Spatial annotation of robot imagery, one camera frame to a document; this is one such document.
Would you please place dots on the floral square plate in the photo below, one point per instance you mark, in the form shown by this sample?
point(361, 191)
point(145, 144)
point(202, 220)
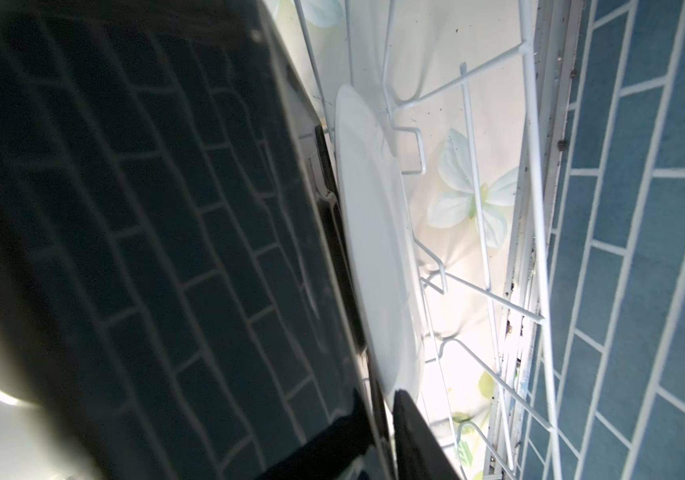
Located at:
point(166, 282)

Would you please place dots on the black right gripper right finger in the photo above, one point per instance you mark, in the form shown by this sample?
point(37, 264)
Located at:
point(418, 454)

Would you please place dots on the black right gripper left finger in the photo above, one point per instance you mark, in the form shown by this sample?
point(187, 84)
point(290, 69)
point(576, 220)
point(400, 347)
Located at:
point(328, 454)

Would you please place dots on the round white plate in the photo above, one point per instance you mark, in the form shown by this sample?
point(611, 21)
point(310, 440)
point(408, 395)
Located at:
point(380, 246)

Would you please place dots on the white wire dish rack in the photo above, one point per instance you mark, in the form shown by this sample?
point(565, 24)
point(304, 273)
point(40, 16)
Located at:
point(454, 87)

